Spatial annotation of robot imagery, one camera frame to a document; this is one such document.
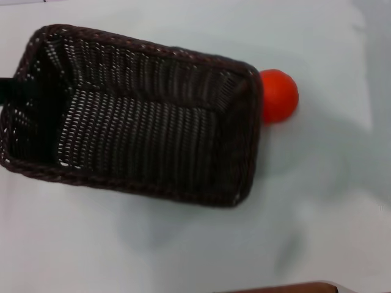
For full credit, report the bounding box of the black woven rectangular basket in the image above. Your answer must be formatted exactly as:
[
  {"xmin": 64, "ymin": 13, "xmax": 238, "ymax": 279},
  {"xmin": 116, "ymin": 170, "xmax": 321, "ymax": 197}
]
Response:
[{"xmin": 0, "ymin": 23, "xmax": 264, "ymax": 209}]

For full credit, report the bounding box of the orange red ball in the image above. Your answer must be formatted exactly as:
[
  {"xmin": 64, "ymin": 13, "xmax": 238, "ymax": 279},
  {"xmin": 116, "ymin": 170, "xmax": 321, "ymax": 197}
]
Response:
[{"xmin": 259, "ymin": 68, "xmax": 299, "ymax": 126}]

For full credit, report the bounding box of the brown wooden board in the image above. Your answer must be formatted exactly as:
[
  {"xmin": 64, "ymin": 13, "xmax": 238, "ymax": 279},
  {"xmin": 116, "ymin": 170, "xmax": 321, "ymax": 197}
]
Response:
[{"xmin": 235, "ymin": 281, "xmax": 340, "ymax": 293}]

